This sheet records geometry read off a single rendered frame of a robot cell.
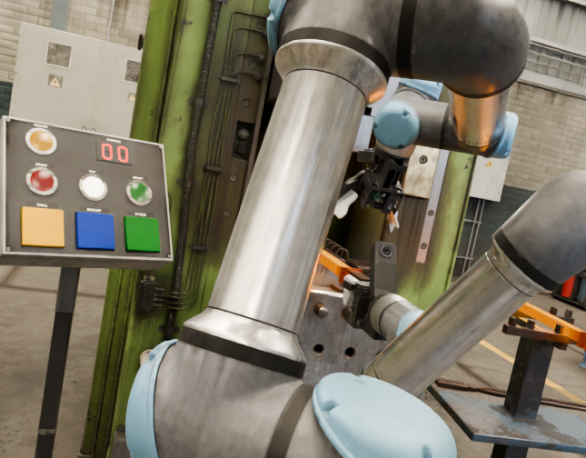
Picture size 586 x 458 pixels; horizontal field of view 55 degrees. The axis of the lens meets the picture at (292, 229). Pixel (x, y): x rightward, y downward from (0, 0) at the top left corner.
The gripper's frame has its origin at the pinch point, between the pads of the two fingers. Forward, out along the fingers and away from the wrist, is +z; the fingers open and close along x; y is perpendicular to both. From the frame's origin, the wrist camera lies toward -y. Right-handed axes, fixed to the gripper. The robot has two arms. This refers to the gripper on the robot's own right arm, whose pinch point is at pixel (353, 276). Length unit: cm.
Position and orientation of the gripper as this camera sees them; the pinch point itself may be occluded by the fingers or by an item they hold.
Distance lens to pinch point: 120.6
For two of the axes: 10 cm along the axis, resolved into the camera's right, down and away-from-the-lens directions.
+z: -2.3, -1.5, 9.6
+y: -1.8, 9.8, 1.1
